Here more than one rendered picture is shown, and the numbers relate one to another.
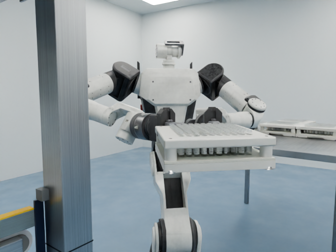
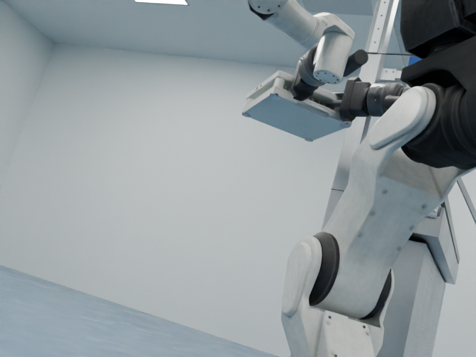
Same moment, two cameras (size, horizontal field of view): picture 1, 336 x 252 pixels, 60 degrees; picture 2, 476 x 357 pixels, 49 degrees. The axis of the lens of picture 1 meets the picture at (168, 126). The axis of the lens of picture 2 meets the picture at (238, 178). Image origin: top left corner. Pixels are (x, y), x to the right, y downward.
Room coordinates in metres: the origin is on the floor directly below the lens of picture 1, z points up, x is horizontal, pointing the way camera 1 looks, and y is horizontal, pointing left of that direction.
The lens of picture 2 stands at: (2.14, -0.45, 0.52)
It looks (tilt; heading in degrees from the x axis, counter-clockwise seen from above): 11 degrees up; 170
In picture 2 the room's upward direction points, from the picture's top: 16 degrees clockwise
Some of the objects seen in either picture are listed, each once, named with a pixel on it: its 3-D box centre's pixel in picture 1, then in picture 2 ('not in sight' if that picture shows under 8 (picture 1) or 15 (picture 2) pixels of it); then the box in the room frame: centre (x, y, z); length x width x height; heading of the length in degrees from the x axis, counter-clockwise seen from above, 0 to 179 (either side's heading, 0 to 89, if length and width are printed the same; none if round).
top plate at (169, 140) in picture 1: (207, 134); (298, 100); (0.73, -0.10, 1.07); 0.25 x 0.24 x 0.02; 97
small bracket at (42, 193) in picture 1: (41, 193); not in sight; (0.50, 0.22, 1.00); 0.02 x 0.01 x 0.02; 53
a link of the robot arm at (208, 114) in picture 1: (211, 125); (311, 71); (0.95, -0.14, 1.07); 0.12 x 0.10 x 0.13; 1
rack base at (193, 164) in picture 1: (206, 153); (294, 115); (0.73, -0.10, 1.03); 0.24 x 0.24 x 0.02; 7
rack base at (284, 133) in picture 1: (282, 131); not in sight; (2.06, -0.82, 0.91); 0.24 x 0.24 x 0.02; 49
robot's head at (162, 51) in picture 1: (167, 53); not in sight; (1.35, 0.00, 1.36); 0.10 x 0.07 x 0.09; 99
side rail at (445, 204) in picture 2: not in sight; (452, 236); (0.14, 0.86, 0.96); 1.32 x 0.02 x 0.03; 143
